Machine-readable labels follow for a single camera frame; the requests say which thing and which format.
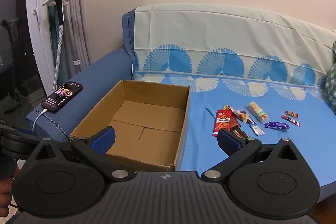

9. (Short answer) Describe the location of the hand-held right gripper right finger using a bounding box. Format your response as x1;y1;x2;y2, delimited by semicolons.
202;129;302;181

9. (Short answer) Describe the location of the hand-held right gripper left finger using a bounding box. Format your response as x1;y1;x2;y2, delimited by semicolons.
31;127;134;182

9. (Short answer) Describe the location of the yellow snack packet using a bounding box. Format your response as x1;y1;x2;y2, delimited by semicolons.
235;109;250;123

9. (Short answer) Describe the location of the purple snack packet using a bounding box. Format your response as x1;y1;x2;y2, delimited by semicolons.
264;121;289;131

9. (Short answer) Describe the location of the brown cardboard box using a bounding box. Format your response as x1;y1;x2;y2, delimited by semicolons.
69;79;191;171

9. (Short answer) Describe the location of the person's left hand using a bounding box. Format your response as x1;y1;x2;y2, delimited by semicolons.
0;166;20;210

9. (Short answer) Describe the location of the clear green label snack packet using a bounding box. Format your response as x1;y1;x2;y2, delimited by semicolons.
248;101;271;123

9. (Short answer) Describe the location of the black smartphone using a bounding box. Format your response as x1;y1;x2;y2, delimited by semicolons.
41;81;83;114

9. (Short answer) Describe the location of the blue sofa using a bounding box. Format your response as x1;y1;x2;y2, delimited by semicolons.
26;10;137;142

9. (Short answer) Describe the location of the printed sofa cover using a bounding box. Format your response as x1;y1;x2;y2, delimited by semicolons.
131;5;336;203

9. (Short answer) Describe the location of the grey curtain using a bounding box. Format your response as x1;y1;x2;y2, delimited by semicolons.
56;0;92;75

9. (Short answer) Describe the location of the black garment steamer head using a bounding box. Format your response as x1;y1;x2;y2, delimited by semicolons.
44;0;66;25

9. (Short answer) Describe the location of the white charging cable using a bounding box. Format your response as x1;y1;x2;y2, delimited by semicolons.
32;108;48;131

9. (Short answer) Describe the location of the black white braided cable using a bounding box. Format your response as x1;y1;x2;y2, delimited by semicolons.
42;113;71;140

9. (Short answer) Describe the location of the braided steamer hose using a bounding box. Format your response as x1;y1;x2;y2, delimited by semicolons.
52;23;65;93

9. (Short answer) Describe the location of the white door frame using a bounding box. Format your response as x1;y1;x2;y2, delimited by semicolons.
25;0;57;98

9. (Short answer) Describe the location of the black handle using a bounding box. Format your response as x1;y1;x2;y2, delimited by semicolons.
1;17;21;44

